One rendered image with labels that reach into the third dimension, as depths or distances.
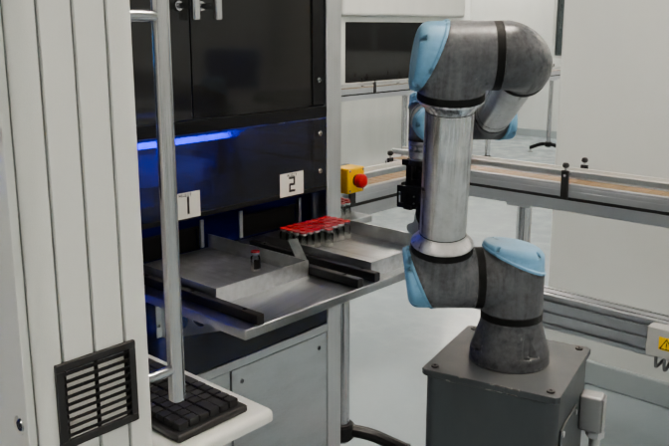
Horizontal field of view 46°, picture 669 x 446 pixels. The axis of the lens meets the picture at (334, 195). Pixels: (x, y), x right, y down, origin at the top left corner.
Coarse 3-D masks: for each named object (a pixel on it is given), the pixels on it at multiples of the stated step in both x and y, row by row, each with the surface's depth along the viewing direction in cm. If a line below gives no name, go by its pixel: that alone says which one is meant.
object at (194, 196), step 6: (186, 192) 179; (192, 192) 181; (198, 192) 182; (180, 198) 178; (186, 198) 180; (192, 198) 181; (198, 198) 182; (180, 204) 179; (186, 204) 180; (192, 204) 181; (198, 204) 182; (180, 210) 179; (186, 210) 180; (192, 210) 181; (198, 210) 183; (180, 216) 179; (186, 216) 180; (192, 216) 182
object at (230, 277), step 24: (216, 240) 194; (144, 264) 171; (192, 264) 183; (216, 264) 183; (240, 264) 183; (264, 264) 183; (288, 264) 178; (192, 288) 161; (216, 288) 156; (240, 288) 160; (264, 288) 165
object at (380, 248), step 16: (352, 224) 210; (368, 224) 206; (272, 240) 194; (352, 240) 203; (368, 240) 203; (384, 240) 203; (400, 240) 199; (320, 256) 183; (336, 256) 180; (352, 256) 189; (368, 256) 189; (384, 256) 189; (400, 256) 180; (384, 272) 177
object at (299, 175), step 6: (282, 174) 201; (288, 174) 203; (294, 174) 204; (300, 174) 206; (282, 180) 202; (288, 180) 203; (300, 180) 206; (282, 186) 202; (288, 186) 203; (294, 186) 205; (300, 186) 207; (282, 192) 202; (288, 192) 204; (294, 192) 205; (300, 192) 207
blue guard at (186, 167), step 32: (256, 128) 193; (288, 128) 201; (320, 128) 210; (192, 160) 180; (224, 160) 187; (256, 160) 194; (288, 160) 202; (320, 160) 211; (224, 192) 188; (256, 192) 196
